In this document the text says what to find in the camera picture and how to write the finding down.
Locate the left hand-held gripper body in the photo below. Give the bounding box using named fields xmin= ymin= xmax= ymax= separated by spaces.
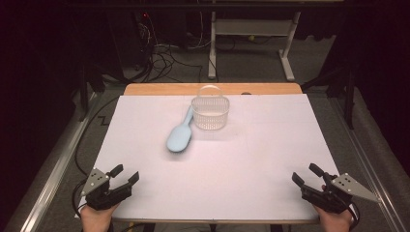
xmin=80 ymin=167 xmax=133 ymax=212

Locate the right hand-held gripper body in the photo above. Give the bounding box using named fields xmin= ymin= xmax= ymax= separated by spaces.
xmin=301 ymin=172 xmax=382 ymax=215

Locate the light blue hairbrush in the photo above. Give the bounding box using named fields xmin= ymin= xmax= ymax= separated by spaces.
xmin=165 ymin=104 xmax=194 ymax=154

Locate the white plastic mesh basket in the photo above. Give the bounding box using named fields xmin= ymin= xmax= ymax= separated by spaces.
xmin=190 ymin=84 xmax=231 ymax=131

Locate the person's right hand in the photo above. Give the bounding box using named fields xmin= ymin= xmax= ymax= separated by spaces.
xmin=313 ymin=205 xmax=355 ymax=232

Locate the person's left hand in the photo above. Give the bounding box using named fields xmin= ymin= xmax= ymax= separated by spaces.
xmin=79 ymin=204 xmax=119 ymax=232

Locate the white sheet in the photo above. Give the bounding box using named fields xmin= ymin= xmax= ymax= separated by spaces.
xmin=74 ymin=94 xmax=359 ymax=223

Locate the black metal stand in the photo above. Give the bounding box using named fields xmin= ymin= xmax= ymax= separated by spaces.
xmin=301 ymin=64 xmax=359 ymax=131
xmin=76 ymin=61 xmax=107 ymax=122

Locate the wooden table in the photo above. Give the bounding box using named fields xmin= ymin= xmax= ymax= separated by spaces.
xmin=81 ymin=82 xmax=349 ymax=225

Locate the dark equipment with red light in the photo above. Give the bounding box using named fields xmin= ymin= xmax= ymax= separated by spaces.
xmin=105 ymin=9 xmax=156 ymax=71

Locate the right hand-held gripper cable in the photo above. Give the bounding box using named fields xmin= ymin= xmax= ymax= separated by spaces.
xmin=347 ymin=201 xmax=362 ymax=231

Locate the long black cable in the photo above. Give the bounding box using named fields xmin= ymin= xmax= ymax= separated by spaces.
xmin=74 ymin=96 xmax=121 ymax=178

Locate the metal floor rail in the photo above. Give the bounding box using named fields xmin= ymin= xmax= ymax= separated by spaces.
xmin=18 ymin=91 xmax=100 ymax=232
xmin=328 ymin=96 xmax=410 ymax=232

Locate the bundle of black cables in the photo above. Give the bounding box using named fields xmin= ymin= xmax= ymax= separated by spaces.
xmin=134 ymin=13 xmax=214 ymax=83

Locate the white metal desk frame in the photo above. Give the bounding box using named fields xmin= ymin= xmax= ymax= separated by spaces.
xmin=207 ymin=0 xmax=303 ymax=82

